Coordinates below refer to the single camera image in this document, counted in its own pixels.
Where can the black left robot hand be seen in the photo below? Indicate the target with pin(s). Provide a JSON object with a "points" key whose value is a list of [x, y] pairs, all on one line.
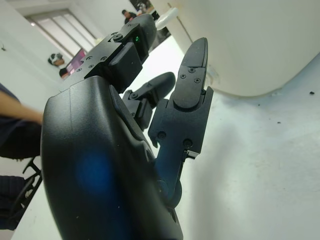
{"points": [[100, 150]]}

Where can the cream white toaster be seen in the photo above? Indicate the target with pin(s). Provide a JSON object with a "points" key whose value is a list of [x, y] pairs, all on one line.
{"points": [[250, 37]]}

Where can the black chair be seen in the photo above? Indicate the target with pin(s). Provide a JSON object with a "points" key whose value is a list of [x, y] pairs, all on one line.
{"points": [[30, 180]]}

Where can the seated person in navy clothes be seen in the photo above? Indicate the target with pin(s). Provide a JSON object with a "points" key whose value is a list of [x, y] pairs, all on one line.
{"points": [[15, 130]]}

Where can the computer monitor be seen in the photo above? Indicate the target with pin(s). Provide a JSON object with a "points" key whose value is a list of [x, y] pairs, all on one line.
{"points": [[76, 61]]}

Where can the person wearing white headset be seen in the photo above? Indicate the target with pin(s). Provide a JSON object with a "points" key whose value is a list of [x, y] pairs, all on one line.
{"points": [[57, 60]]}

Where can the window with grey blinds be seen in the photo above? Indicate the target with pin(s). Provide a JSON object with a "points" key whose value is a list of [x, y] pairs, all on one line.
{"points": [[62, 27]]}

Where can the person in black shirt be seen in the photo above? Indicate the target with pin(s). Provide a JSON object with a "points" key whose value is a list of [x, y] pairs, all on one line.
{"points": [[128, 16]]}

